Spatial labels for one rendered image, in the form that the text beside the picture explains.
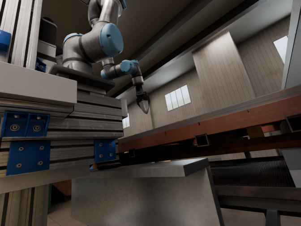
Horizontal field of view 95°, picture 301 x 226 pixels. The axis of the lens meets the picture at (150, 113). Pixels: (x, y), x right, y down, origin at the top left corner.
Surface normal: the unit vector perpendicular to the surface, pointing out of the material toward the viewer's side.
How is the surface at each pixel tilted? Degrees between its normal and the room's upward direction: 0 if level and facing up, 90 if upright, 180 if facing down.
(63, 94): 90
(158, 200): 90
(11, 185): 90
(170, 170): 90
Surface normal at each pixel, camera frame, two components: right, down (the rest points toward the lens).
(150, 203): -0.67, -0.12
